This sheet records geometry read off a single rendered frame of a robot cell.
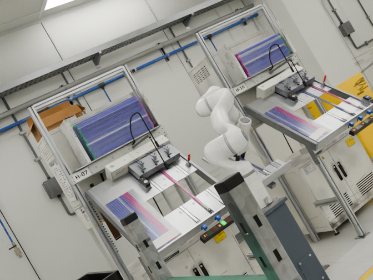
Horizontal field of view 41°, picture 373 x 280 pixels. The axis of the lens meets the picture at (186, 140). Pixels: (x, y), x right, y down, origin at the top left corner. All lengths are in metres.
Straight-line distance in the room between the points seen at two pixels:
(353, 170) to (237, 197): 3.60
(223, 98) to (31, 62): 2.76
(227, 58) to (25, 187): 2.15
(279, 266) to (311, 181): 3.27
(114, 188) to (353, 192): 1.91
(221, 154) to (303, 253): 0.63
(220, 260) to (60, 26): 3.00
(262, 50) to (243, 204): 3.61
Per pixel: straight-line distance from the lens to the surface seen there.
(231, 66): 4.08
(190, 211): 3.11
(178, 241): 2.97
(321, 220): 4.02
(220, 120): 2.61
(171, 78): 5.49
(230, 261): 3.46
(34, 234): 4.73
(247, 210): 0.65
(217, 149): 2.48
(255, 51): 4.18
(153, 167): 3.32
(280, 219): 2.51
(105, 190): 3.30
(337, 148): 4.17
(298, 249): 2.56
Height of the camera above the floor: 1.16
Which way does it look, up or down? 1 degrees up
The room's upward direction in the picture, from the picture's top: 30 degrees counter-clockwise
